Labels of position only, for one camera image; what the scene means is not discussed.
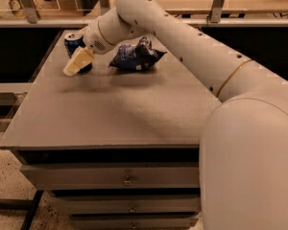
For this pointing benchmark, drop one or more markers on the crumpled blue chip bag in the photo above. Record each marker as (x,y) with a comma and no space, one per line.
(139,57)

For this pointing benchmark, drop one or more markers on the middle drawer with knob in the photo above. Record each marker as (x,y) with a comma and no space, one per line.
(123,204)

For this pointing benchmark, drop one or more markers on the drawer with knob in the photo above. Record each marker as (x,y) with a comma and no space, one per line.
(123,204)
(134,222)
(89,176)

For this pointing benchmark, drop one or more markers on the blue pepsi can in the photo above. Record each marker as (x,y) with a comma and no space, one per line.
(72,41)

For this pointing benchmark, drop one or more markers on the grey drawer cabinet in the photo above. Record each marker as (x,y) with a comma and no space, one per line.
(111,116)

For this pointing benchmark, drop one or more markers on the top drawer with knob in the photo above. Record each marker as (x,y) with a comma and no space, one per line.
(89,176)

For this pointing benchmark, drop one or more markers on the bottom drawer with knob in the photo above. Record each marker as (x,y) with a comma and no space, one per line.
(134,222)

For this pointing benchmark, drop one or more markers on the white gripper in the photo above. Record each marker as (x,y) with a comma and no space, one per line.
(93,39)

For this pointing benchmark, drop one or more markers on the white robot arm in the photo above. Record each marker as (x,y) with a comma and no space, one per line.
(244,144)

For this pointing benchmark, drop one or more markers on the metal railing frame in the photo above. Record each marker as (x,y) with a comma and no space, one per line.
(107,14)

